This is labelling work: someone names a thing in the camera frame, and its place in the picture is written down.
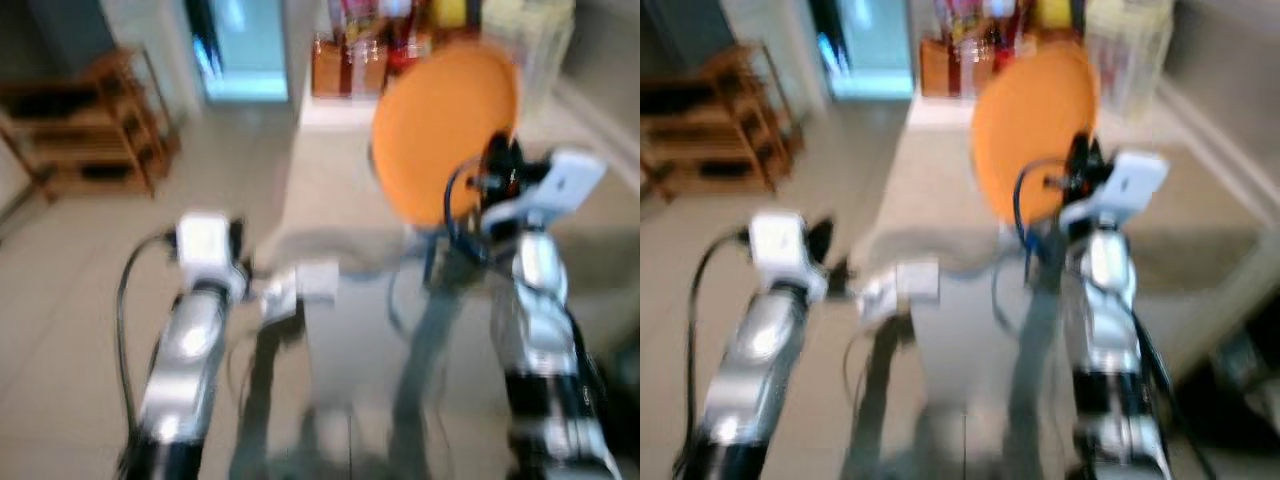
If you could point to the orange round plate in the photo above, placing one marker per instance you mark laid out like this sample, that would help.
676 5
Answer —
1025 130
435 130

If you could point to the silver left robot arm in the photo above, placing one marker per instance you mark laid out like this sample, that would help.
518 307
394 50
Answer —
755 360
185 360

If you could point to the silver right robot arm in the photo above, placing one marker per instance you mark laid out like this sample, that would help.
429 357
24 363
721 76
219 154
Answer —
1105 330
540 330

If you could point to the small white box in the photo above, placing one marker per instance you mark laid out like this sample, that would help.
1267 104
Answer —
905 285
305 285

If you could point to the clear plastic container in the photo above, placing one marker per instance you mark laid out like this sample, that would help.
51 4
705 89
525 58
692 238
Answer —
1130 55
535 50

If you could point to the red bottle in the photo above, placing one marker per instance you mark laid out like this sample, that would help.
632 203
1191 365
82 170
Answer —
1002 35
402 35

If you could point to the yellow packet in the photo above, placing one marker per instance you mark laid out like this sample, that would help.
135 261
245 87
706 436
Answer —
1055 12
450 12

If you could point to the reddish brown storage box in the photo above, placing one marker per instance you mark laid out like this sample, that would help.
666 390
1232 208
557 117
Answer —
345 68
950 68

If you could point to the wooden shelf rack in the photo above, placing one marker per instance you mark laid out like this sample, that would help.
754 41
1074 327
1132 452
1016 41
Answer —
95 130
715 125

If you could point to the bright glass door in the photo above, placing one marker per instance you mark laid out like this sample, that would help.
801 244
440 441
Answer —
245 50
875 45

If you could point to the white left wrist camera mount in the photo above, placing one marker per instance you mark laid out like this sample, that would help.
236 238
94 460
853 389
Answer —
205 245
778 245

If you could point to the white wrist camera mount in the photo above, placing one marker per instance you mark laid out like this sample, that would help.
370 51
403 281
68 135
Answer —
565 185
205 245
1130 185
778 245

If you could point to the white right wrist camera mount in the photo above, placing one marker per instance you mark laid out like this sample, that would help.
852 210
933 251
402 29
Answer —
565 185
1130 185

